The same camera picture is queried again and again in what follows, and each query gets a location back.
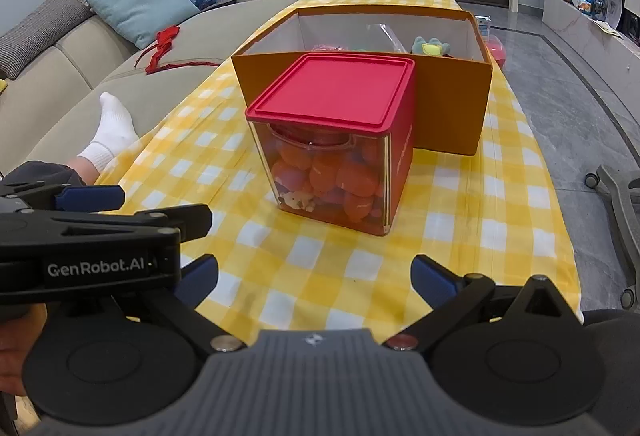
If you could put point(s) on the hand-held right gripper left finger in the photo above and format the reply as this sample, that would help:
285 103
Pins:
200 277

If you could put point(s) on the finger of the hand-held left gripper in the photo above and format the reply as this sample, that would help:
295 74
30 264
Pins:
90 197
190 221

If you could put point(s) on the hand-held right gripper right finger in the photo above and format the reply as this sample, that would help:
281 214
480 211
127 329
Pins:
431 277

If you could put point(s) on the orange cardboard box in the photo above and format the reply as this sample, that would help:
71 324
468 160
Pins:
450 105

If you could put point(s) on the clear container with red lid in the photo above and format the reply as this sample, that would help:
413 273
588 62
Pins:
340 90

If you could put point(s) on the green plush toy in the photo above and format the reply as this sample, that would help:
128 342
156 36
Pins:
430 46

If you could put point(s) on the clear plastic bag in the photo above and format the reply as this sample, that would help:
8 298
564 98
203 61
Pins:
390 35

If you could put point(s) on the person's left hand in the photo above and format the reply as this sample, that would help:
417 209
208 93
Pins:
20 351

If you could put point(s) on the person's leg with white sock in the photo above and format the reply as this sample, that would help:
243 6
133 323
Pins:
112 130

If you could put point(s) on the beige sofa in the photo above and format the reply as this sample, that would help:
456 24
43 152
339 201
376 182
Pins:
75 65

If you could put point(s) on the grey pillow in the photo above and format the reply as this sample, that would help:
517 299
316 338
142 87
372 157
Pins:
40 35

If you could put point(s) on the red ribbon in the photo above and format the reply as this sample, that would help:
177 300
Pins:
165 38

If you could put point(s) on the light blue pillow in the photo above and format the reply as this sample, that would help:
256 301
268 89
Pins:
140 5

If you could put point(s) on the grey office chair base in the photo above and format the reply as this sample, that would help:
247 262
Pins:
620 186

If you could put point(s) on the pink plastic tub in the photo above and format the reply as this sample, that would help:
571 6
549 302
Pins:
495 53

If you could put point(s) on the small drink carton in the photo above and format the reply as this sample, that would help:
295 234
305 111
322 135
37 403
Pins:
482 25

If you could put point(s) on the white low cabinet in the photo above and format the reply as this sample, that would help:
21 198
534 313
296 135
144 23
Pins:
570 25

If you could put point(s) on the blue snack packet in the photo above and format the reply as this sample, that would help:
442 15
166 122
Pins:
585 3

